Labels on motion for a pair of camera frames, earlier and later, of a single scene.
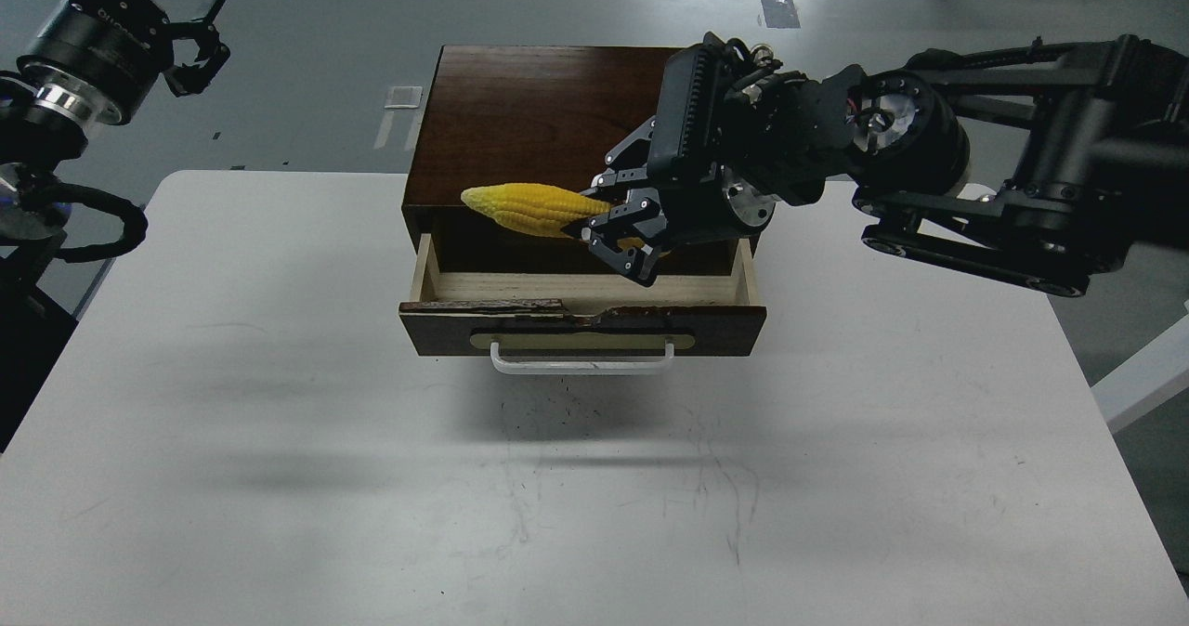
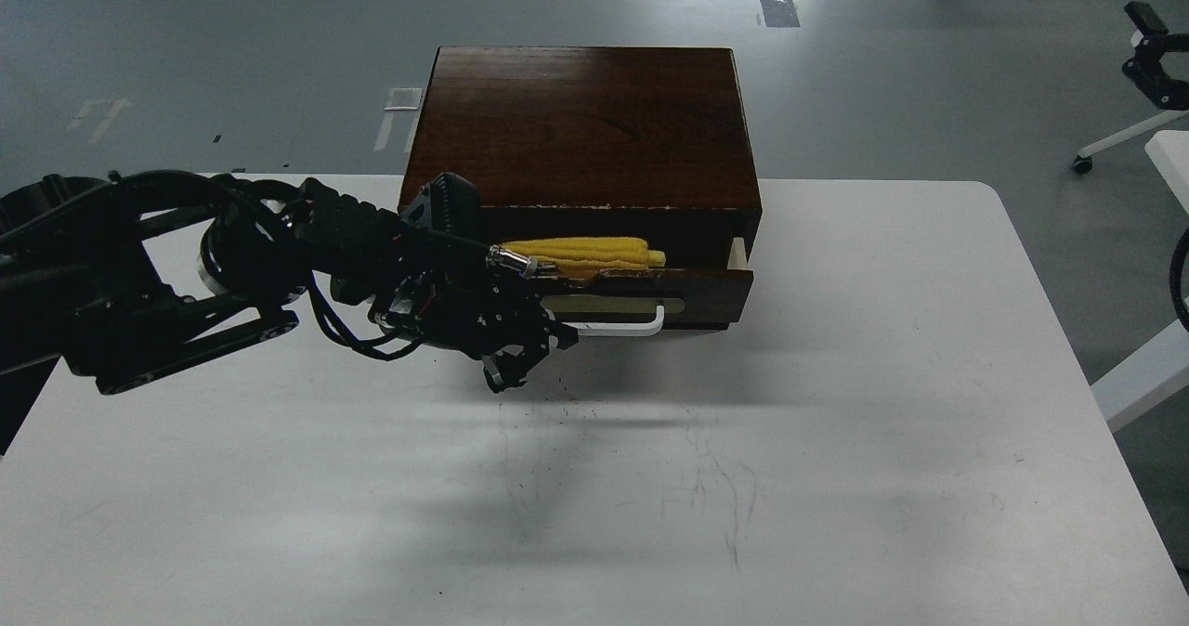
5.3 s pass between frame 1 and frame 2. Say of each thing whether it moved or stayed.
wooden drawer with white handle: moved
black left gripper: moved
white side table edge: stayed
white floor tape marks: stayed
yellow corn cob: moved
